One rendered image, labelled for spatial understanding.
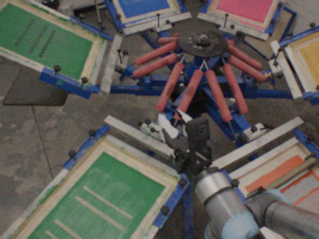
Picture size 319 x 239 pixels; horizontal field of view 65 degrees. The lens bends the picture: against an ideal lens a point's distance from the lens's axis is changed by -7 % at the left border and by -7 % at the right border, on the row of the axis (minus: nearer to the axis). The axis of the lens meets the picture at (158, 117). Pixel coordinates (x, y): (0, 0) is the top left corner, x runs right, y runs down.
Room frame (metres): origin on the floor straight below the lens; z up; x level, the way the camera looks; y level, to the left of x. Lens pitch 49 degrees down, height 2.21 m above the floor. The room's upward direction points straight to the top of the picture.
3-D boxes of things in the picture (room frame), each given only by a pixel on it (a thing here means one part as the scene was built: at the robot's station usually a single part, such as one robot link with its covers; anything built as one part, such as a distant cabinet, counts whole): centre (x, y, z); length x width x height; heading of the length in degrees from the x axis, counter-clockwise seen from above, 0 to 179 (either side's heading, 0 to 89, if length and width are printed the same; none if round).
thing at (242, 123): (0.92, -0.50, 1.02); 0.17 x 0.06 x 0.05; 28
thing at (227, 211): (0.19, -0.15, 1.65); 0.11 x 0.08 x 0.09; 24
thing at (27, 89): (1.38, 0.41, 0.91); 1.34 x 0.40 x 0.08; 88
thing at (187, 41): (1.36, -0.26, 0.67); 0.39 x 0.39 x 1.35
